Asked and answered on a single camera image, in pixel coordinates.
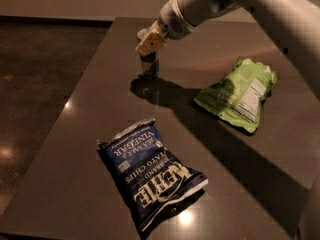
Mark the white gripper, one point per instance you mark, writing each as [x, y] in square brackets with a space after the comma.
[172, 21]

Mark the Red Bull can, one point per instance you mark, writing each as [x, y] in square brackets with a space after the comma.
[150, 66]

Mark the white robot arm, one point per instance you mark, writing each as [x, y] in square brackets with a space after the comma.
[292, 25]

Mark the green chip bag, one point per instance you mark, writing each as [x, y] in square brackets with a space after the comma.
[238, 97]

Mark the blue Kettle chip bag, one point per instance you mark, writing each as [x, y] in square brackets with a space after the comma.
[152, 177]

